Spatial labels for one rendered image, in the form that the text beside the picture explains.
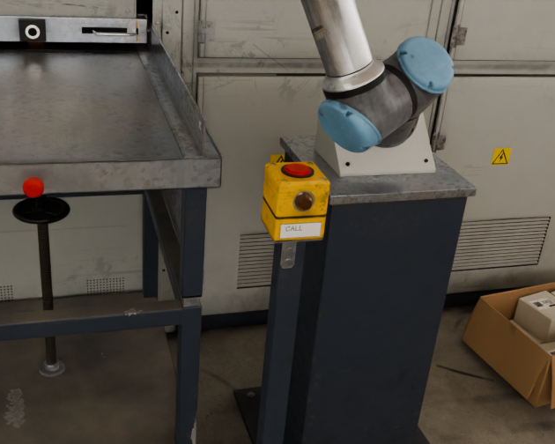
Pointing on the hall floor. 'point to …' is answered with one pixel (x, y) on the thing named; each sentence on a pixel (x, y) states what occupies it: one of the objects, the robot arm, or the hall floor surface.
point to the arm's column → (370, 320)
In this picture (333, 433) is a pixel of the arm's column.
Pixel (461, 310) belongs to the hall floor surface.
